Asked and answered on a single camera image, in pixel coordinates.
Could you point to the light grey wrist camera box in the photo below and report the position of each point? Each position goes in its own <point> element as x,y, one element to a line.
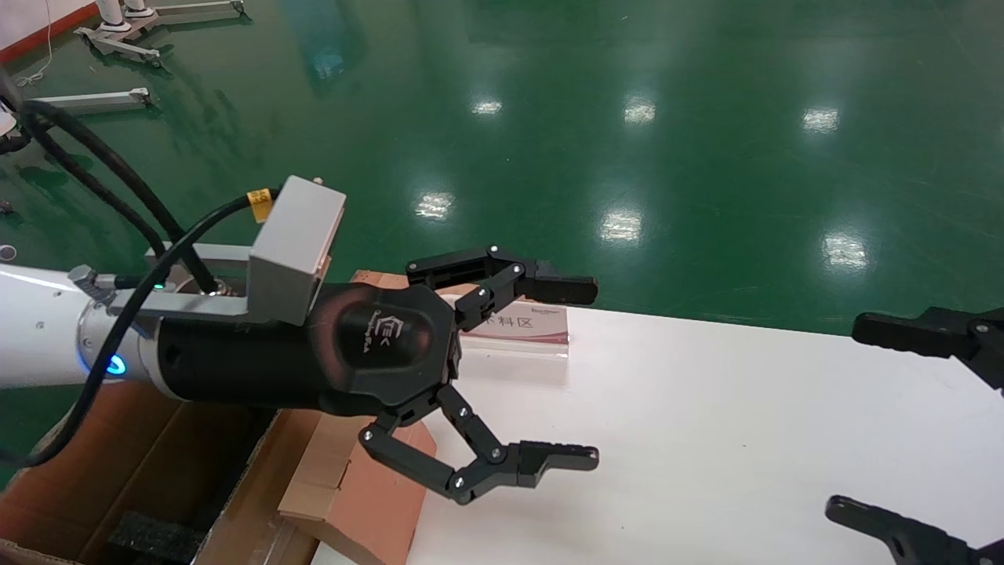
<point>298,235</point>

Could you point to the large cardboard box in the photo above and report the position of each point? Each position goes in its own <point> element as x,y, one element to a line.
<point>118,455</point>

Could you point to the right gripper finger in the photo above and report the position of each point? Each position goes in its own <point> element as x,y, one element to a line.
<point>918,541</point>
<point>925,333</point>

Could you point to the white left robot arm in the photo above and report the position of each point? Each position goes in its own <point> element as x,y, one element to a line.
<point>39,329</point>

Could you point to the white humanoid robot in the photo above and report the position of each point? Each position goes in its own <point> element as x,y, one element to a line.
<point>111,12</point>

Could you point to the small cardboard piece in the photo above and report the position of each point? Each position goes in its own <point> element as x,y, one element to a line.
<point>369,502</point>

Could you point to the brown wooden table board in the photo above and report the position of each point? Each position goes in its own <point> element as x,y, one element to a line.
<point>376,278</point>

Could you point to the acrylic table sign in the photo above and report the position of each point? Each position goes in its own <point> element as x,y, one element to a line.
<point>525,326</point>

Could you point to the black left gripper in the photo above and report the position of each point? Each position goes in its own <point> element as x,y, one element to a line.
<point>369,345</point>

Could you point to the black foam pad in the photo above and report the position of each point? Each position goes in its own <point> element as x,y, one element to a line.
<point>157,540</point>

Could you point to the grey stand under white robot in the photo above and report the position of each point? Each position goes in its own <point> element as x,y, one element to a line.
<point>125,49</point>

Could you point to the white metal floor bar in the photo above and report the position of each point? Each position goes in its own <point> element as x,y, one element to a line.
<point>94,100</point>

